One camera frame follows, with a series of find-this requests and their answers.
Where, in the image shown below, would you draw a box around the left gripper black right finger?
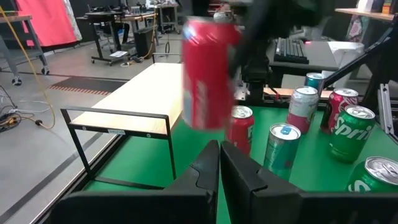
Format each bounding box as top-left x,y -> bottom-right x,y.
220,141 -> 398,224

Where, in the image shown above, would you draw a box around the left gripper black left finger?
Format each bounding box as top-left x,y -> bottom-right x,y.
51,139 -> 220,224

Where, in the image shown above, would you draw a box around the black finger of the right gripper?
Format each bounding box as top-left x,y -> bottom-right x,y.
229,18 -> 250,78

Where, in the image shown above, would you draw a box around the red Fanta can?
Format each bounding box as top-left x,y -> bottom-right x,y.
181,17 -> 243,131
225,105 -> 255,156

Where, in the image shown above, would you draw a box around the slim blue silver energy can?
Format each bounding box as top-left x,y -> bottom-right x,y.
303,72 -> 326,94
262,123 -> 302,182

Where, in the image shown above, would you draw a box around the green Sprite can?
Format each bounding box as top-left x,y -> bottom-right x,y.
328,105 -> 376,164
345,156 -> 398,194

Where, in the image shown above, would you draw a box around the wooden shelf with boxes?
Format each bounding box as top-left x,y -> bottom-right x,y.
335,0 -> 398,23

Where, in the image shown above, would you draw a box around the plain black keyboard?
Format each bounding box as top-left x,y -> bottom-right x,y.
273,37 -> 310,65

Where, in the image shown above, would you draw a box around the green table mat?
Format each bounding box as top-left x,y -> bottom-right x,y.
82,105 -> 398,224

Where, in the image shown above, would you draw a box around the grey equipment cart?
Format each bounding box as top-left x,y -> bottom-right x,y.
157,2 -> 183,35

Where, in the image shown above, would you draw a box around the white SA3 labelled box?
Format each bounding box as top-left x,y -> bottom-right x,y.
322,41 -> 365,90

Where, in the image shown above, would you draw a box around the floral patterned cloth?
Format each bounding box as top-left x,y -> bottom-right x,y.
346,14 -> 371,44

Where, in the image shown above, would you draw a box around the pink and white soda can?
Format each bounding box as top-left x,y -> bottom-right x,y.
285,85 -> 320,134

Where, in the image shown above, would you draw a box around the black computer tower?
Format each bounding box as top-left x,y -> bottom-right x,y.
133,27 -> 155,59

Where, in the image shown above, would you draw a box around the wooden background desk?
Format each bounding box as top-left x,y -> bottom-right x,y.
118,12 -> 158,47

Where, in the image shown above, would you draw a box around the red white-patterned soda can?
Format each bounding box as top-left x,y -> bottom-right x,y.
320,88 -> 359,135

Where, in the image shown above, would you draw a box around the black floor mat striped edge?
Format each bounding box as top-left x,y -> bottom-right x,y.
48,76 -> 129,96

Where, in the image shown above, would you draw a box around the black office desk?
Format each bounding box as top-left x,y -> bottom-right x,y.
76,11 -> 131,66

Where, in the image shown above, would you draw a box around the salmon pink hanging cloth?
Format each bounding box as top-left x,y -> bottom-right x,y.
14,0 -> 79,48

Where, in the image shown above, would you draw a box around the wooden workbench grey legs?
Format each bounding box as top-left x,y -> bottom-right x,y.
0,11 -> 50,87

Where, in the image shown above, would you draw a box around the wooden shelf black metal frame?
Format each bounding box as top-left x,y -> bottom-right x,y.
60,52 -> 184,190

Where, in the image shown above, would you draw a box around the black floor cable tangle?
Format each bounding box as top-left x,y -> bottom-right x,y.
0,85 -> 24,133

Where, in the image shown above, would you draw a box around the yellow floor cable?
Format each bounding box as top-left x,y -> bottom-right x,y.
0,6 -> 57,130

